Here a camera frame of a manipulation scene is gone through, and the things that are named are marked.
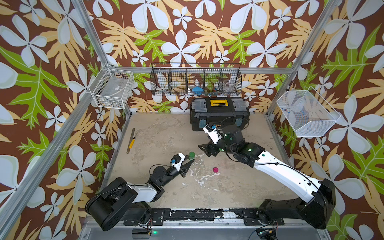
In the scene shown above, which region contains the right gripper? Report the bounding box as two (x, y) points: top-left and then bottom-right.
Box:
(196, 134), (237, 158)

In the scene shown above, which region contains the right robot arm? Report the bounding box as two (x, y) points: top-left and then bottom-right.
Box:
(199, 124), (336, 230)

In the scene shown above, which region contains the blue object in basket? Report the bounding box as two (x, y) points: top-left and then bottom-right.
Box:
(192, 87), (204, 96)

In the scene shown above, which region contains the white wire basket left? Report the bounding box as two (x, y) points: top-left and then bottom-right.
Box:
(90, 64), (135, 110)

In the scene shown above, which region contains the white wire basket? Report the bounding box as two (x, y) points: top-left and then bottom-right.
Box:
(90, 64), (135, 110)
(277, 87), (341, 138)

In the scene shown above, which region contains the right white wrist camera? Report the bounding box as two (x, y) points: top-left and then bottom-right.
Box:
(203, 123), (222, 145)

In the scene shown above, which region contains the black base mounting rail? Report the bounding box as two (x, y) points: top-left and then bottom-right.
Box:
(122, 207), (286, 226)

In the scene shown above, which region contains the white wire basket right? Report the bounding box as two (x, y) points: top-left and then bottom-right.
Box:
(277, 87), (341, 138)

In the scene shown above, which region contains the black wire basket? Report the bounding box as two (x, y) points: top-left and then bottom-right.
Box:
(150, 63), (243, 97)

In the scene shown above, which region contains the yellow handled metal file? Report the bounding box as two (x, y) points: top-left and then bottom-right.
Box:
(126, 128), (136, 154)

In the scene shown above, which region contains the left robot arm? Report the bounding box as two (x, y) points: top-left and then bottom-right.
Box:
(85, 154), (195, 231)

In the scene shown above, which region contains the black toolbox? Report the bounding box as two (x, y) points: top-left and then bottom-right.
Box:
(190, 97), (250, 132)

